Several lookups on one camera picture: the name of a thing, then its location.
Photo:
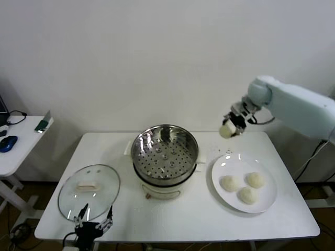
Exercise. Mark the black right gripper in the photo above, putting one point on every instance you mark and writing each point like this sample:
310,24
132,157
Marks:
244,111

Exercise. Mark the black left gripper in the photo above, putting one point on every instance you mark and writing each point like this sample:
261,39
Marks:
86,231

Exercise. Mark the white steamed baozi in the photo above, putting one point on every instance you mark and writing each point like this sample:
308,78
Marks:
255,180
230,183
248,196
225,131

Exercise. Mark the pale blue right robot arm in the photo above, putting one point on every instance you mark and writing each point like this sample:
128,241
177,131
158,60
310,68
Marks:
295,112

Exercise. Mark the steel steamer basket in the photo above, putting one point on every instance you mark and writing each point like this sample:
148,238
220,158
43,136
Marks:
162,162

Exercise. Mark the white round plate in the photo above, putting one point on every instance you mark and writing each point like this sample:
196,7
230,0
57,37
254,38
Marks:
246,170

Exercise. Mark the white electric cooking pot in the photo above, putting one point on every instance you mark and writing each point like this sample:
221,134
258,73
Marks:
162,192

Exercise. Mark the white side table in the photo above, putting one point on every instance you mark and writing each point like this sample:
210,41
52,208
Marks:
23,141

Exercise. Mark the blue computer mouse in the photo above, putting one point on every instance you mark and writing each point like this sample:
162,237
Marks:
8,143

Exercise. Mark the white floor frame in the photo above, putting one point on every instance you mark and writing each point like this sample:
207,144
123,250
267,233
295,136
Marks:
318,204

